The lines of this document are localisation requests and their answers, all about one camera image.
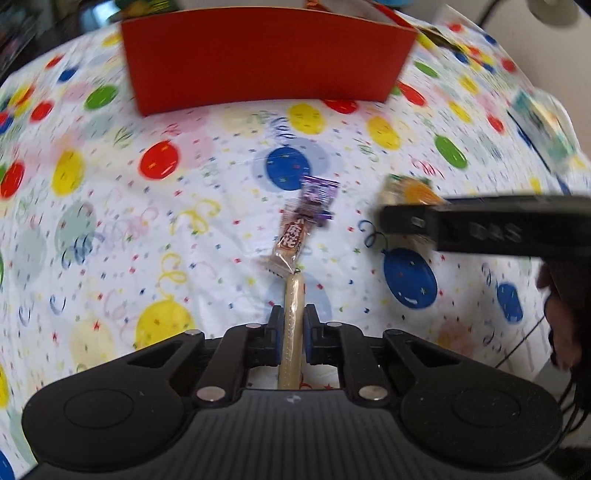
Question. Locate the dark flat packet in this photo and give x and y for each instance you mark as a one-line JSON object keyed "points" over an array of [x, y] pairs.
{"points": [[430, 35]]}

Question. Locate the pale green orange snack packet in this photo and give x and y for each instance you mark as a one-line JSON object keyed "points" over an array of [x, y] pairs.
{"points": [[415, 191]]}

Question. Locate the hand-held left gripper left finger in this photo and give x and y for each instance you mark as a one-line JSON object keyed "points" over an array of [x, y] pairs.
{"points": [[278, 339]]}

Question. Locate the balloon print tablecloth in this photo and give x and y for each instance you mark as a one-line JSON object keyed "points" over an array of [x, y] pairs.
{"points": [[138, 221]]}

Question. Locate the purple candy packet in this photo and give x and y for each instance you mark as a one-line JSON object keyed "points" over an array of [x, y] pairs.
{"points": [[316, 196]]}

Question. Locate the person's right hand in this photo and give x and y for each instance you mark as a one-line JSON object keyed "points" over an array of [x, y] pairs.
{"points": [[561, 318]]}

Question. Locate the grey desk lamp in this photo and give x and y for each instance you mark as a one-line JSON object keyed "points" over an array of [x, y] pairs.
{"points": [[554, 8]]}

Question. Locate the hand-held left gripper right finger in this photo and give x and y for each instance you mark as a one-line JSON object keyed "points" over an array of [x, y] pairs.
{"points": [[309, 339]]}

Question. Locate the small brown snack packet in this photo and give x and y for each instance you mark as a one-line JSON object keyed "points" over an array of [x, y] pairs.
{"points": [[288, 240]]}

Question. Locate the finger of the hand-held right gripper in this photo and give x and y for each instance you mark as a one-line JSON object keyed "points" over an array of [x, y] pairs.
{"points": [[401, 220]]}

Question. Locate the red cardboard box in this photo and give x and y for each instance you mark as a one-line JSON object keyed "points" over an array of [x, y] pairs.
{"points": [[268, 60]]}

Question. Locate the beige snack stick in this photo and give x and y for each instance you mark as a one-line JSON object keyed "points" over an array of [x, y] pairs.
{"points": [[292, 323]]}

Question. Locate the tissue pack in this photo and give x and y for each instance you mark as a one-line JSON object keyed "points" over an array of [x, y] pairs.
{"points": [[545, 127]]}

